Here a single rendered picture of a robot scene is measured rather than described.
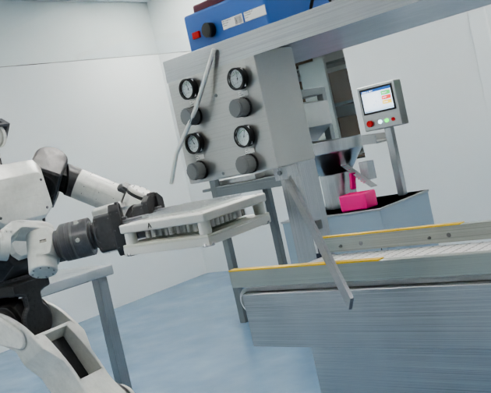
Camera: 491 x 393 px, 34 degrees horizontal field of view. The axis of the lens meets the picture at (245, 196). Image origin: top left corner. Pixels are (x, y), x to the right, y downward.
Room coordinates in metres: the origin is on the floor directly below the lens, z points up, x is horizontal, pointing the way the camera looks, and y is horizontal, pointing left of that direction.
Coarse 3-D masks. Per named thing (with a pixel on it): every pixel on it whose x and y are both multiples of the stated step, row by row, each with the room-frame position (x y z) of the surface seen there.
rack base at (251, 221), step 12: (252, 216) 1.86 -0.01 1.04; (264, 216) 1.87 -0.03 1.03; (216, 228) 1.76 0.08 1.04; (228, 228) 1.75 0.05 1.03; (240, 228) 1.78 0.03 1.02; (252, 228) 1.82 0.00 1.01; (144, 240) 1.84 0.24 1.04; (156, 240) 1.78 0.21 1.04; (168, 240) 1.75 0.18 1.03; (180, 240) 1.73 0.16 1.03; (192, 240) 1.71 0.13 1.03; (204, 240) 1.69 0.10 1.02; (216, 240) 1.71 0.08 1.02; (132, 252) 1.81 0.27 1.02; (144, 252) 1.79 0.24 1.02
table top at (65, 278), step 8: (64, 272) 2.91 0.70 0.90; (72, 272) 2.85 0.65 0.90; (80, 272) 2.79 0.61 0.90; (88, 272) 2.77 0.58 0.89; (96, 272) 2.79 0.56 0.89; (104, 272) 2.82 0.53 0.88; (112, 272) 2.84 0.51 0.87; (56, 280) 2.71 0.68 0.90; (64, 280) 2.70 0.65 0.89; (72, 280) 2.72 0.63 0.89; (80, 280) 2.74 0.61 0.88; (88, 280) 2.76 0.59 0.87; (48, 288) 2.65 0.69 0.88; (56, 288) 2.67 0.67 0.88; (64, 288) 2.69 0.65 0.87
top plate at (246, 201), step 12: (228, 204) 1.76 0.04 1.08; (240, 204) 1.80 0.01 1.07; (252, 204) 1.83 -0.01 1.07; (168, 216) 1.79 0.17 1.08; (180, 216) 1.72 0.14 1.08; (192, 216) 1.70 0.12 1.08; (204, 216) 1.69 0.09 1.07; (216, 216) 1.72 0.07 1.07; (120, 228) 1.82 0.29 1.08; (132, 228) 1.80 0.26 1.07; (144, 228) 1.78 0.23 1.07; (156, 228) 1.76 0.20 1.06
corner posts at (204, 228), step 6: (258, 204) 1.87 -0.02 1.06; (258, 210) 1.87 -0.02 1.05; (264, 210) 1.87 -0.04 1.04; (204, 222) 1.69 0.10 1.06; (204, 228) 1.69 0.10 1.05; (210, 228) 1.70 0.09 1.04; (126, 234) 1.82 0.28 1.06; (132, 234) 1.82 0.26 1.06; (204, 234) 1.69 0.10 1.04; (126, 240) 1.82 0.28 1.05; (132, 240) 1.82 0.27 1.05
